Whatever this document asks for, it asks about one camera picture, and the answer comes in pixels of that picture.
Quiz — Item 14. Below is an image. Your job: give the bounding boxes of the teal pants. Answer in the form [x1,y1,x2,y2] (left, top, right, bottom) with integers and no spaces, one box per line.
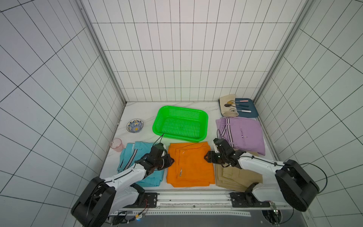
[117,141,164,188]

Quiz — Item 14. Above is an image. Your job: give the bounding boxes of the beige pants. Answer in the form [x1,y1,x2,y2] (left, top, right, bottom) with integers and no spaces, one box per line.
[215,164,263,192]

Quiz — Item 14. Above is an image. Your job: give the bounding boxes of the purple pants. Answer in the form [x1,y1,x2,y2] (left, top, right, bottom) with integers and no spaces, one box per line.
[216,117,266,156]

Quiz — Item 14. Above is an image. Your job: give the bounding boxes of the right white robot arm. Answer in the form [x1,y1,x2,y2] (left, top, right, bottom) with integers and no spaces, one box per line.
[204,138,320,212]

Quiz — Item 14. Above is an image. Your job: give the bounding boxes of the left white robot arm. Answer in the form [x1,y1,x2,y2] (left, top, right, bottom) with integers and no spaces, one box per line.
[71,143,175,227]

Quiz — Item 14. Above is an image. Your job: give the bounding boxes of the green plastic basket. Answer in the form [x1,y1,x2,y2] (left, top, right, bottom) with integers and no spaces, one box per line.
[152,106,209,142]

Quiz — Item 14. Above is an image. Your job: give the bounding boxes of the beige folded cloth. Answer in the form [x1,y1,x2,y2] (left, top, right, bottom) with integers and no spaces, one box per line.
[219,94,239,117]

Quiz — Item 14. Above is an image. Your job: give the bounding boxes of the pink plastic cup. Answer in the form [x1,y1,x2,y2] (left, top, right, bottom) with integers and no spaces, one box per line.
[110,138,124,153]

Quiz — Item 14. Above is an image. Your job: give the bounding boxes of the blue patterned ceramic bowl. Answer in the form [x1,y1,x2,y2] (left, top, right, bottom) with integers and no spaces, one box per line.
[126,119,144,133]

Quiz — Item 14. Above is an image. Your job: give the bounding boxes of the dark teal tray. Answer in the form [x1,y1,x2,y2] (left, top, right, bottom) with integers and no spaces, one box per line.
[235,98,259,118]

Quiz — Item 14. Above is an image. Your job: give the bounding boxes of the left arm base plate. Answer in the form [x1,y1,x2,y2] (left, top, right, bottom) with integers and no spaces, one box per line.
[133,193,158,208]

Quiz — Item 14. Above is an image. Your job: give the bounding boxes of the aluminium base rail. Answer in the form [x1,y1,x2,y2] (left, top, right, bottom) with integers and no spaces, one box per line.
[80,189,308,218]

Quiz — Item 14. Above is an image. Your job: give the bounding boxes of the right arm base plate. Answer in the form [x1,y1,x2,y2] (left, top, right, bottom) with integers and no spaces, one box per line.
[229,192,270,208]

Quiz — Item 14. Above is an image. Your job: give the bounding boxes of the white handled spoon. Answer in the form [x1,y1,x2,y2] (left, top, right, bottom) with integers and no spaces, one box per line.
[229,108,251,113]

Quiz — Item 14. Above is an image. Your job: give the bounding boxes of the dark teal handled spoon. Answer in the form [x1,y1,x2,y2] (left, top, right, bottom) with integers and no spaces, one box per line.
[224,104,249,108]

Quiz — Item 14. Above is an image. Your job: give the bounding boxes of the left base cable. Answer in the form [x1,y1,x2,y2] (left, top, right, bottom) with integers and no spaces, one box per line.
[107,198,149,225]

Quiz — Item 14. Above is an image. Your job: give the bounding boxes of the base cable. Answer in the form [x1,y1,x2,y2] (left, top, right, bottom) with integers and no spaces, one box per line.
[266,202,295,225]
[107,198,149,225]

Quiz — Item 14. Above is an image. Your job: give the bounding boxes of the right base cable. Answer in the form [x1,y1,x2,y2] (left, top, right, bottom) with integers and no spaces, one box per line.
[266,202,295,225]

